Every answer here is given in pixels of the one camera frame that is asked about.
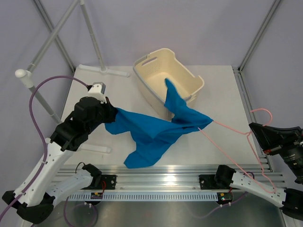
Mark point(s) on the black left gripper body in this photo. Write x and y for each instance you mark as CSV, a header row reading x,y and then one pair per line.
x,y
105,115

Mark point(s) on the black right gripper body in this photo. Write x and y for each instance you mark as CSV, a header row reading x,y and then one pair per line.
x,y
288,144

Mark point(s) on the pink wire hanger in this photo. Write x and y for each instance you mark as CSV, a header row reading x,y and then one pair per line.
x,y
233,139

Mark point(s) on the blue t shirt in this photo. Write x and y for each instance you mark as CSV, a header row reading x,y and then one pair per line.
x,y
153,136

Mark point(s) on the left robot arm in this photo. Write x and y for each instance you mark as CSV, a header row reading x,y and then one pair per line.
x,y
34,199

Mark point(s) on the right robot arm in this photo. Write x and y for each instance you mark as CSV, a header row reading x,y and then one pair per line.
x,y
290,201

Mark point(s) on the cream plastic laundry basket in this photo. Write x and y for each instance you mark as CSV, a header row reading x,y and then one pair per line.
x,y
154,68

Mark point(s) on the white clothes rack stand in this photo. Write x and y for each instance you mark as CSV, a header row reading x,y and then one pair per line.
x,y
25,75

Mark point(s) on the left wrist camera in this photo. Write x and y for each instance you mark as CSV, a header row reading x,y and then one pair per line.
x,y
97,90

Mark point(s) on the grey aluminium frame post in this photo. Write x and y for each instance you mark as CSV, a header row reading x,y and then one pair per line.
x,y
260,33

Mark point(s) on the aluminium mounting rail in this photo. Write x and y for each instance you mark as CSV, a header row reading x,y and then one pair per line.
x,y
163,178

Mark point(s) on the white slotted cable duct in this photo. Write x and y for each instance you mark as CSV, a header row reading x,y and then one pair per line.
x,y
151,196

